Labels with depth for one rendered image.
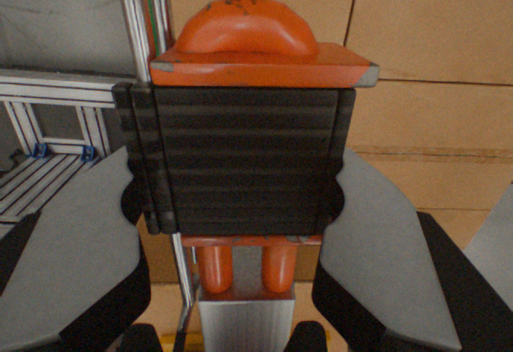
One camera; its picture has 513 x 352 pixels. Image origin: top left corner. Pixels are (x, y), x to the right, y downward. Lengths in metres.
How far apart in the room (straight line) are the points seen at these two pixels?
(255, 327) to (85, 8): 1.26
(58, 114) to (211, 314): 1.14
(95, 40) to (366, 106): 1.06
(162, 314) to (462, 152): 0.84
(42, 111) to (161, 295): 0.98
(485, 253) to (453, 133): 1.68
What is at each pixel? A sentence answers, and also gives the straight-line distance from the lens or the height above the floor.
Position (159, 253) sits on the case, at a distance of 0.48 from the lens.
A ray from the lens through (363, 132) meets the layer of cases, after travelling 0.77.
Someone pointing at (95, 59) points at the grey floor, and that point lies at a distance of 1.36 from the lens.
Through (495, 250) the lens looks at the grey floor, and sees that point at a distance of 2.51.
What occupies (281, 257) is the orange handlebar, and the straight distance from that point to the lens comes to 0.16.
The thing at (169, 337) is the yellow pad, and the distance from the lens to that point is 0.56.
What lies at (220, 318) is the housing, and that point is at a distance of 0.20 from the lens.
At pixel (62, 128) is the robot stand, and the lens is 1.29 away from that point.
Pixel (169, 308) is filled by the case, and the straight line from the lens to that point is 0.49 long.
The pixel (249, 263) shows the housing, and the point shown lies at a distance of 0.20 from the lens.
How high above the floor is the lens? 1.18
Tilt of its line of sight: 59 degrees down
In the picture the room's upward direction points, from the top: 177 degrees clockwise
